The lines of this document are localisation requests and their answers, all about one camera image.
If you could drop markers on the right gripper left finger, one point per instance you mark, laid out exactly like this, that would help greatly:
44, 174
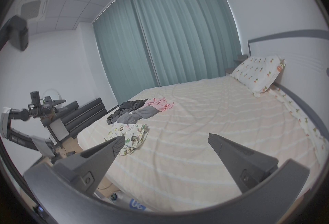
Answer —
90, 163

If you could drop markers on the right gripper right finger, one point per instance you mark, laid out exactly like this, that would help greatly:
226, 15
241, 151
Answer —
244, 163

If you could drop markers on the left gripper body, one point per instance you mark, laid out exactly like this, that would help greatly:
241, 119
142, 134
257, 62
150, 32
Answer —
46, 109

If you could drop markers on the white printed pyjama top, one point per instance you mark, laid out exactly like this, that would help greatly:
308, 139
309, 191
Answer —
131, 135

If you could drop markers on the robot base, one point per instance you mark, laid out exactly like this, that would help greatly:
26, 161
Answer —
123, 201

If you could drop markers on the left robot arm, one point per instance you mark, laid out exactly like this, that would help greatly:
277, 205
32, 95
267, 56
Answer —
18, 125

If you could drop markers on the black chest of drawers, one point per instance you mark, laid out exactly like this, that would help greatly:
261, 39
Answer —
84, 115

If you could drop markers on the bed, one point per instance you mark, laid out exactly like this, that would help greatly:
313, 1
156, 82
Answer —
218, 127

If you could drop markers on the black garment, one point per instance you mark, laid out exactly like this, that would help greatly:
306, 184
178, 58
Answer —
126, 107

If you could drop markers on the white printed pillow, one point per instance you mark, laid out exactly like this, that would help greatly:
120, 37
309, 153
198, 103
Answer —
257, 73

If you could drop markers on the pink garment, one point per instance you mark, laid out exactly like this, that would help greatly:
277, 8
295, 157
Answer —
160, 104

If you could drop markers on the grey bedside table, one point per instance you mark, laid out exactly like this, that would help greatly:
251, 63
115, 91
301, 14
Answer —
237, 63

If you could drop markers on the white ceiling air vent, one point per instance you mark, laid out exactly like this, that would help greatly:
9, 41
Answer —
33, 5

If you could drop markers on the blue-green curtain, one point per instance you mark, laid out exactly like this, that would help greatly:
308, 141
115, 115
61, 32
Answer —
167, 32

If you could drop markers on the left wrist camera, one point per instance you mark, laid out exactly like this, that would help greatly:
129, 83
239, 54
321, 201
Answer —
34, 98

